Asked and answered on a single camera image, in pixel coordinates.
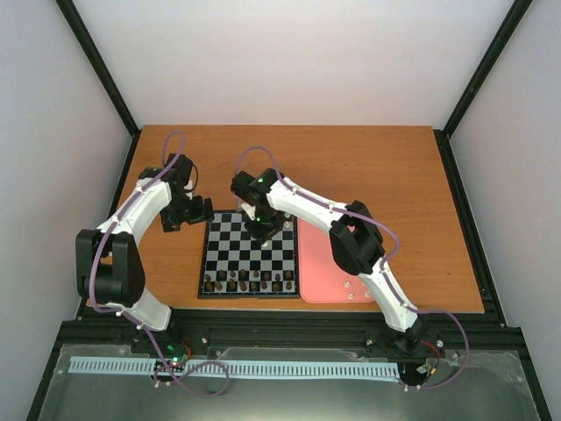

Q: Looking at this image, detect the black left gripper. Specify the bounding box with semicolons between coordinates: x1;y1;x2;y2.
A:
160;195;215;232

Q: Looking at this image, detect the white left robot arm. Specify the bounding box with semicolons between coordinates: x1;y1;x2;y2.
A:
75;154;214;353

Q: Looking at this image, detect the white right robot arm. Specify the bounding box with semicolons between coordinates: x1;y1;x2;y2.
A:
231;168;425;356

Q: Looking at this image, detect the black and white chessboard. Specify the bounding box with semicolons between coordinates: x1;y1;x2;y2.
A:
197;210;300;299

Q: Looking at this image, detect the pink plastic tray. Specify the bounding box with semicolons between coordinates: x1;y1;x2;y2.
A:
297;219;374;305

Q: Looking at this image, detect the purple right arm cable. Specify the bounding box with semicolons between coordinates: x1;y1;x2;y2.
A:
234;146;471;392

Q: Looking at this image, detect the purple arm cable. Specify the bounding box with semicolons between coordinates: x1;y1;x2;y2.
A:
234;146;471;392
87;129;231;396

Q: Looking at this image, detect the light blue cable duct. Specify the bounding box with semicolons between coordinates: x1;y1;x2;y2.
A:
67;356;400;382

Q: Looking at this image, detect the black aluminium frame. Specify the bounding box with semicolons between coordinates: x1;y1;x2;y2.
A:
28;1;551;420

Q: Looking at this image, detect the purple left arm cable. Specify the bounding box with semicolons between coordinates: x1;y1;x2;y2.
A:
87;129;231;396

